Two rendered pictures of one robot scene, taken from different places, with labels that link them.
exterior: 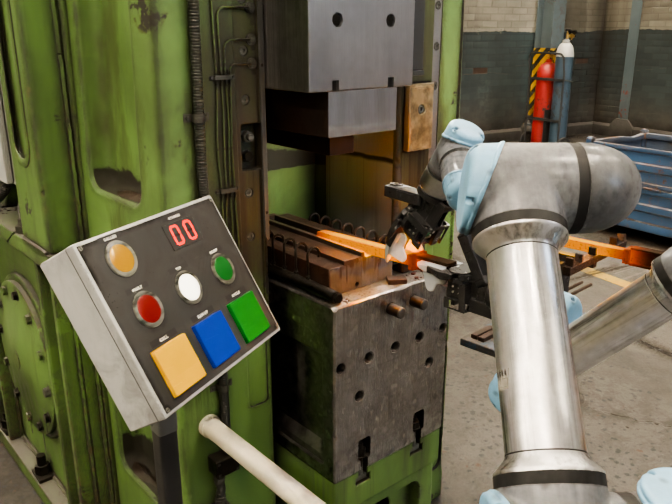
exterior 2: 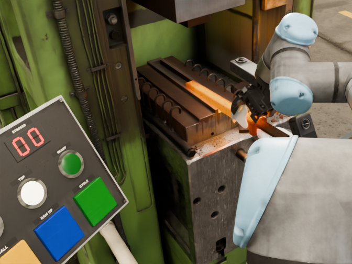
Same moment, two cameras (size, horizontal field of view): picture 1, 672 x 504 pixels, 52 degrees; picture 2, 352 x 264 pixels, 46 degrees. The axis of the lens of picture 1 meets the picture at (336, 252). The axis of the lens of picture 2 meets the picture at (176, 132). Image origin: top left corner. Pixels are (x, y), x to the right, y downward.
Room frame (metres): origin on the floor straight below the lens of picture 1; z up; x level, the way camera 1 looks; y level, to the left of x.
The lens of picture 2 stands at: (0.53, -0.18, 1.60)
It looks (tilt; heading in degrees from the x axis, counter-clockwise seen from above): 34 degrees down; 14
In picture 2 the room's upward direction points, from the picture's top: 6 degrees counter-clockwise
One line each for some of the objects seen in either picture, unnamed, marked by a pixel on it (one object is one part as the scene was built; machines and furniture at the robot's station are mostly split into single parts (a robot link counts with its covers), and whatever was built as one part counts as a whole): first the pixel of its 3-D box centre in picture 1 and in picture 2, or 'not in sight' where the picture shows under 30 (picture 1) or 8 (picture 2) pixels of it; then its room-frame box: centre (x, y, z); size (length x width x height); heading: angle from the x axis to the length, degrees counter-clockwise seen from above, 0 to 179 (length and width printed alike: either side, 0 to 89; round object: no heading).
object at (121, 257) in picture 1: (121, 258); not in sight; (0.97, 0.32, 1.16); 0.05 x 0.03 x 0.04; 131
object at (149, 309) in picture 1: (148, 308); not in sight; (0.95, 0.28, 1.09); 0.05 x 0.03 x 0.04; 131
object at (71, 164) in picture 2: (223, 268); (71, 164); (1.13, 0.20, 1.09); 0.05 x 0.03 x 0.04; 131
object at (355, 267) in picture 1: (305, 248); (178, 94); (1.66, 0.08, 0.96); 0.42 x 0.20 x 0.09; 41
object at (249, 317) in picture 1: (247, 317); (95, 201); (1.12, 0.16, 1.01); 0.07 x 0.05 x 0.07; 156
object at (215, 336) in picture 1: (215, 339); (59, 232); (1.02, 0.20, 1.01); 0.07 x 0.05 x 0.07; 156
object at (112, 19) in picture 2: (248, 146); (113, 27); (1.49, 0.19, 1.24); 0.03 x 0.03 x 0.07; 41
